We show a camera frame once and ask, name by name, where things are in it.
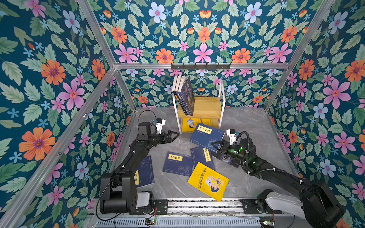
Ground navy book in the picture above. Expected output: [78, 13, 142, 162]
[191, 146, 216, 171]
[189, 123, 225, 153]
[134, 155, 155, 188]
[163, 152, 194, 177]

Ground yellow book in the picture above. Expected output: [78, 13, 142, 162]
[182, 118, 211, 133]
[188, 162, 229, 202]

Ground purple old man book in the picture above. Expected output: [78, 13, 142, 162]
[177, 76, 190, 116]
[182, 76, 195, 116]

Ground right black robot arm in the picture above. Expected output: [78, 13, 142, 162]
[212, 139, 345, 228]

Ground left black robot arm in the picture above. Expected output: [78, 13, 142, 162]
[98, 122, 179, 214]

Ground dark wolf cover book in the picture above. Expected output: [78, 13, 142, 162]
[211, 152, 241, 168]

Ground yellow book on shelf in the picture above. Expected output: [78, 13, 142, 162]
[182, 118, 211, 133]

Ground white wooden book shelf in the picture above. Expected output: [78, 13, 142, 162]
[172, 81, 226, 133]

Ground black book gold title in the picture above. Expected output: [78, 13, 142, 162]
[172, 76, 185, 114]

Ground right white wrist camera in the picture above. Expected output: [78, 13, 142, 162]
[226, 129, 237, 145]

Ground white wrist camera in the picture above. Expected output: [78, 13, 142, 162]
[156, 118, 166, 134]
[226, 129, 237, 145]

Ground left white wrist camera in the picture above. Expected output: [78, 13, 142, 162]
[156, 118, 166, 134]

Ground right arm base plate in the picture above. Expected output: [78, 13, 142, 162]
[240, 199, 283, 215]

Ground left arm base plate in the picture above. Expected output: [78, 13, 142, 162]
[129, 199, 169, 216]

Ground black wall hook rail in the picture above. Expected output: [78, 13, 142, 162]
[170, 63, 231, 71]

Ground aluminium front rail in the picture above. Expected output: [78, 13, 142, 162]
[83, 198, 311, 228]

